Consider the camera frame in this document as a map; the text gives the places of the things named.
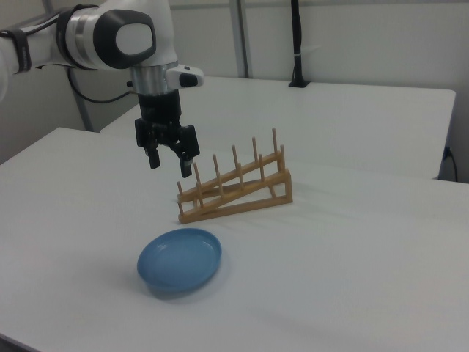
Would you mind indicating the blue round plate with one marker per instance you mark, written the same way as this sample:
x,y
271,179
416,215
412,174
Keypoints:
x,y
179,260

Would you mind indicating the grey wall frame post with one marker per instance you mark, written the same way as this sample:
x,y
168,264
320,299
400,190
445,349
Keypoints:
x,y
242,36

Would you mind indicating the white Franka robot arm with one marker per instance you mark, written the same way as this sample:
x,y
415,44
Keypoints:
x,y
110,22

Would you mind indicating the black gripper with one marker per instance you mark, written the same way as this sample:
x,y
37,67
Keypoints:
x,y
160,108

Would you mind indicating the wooden peg plate rack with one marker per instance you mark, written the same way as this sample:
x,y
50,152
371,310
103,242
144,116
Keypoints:
x,y
234,203

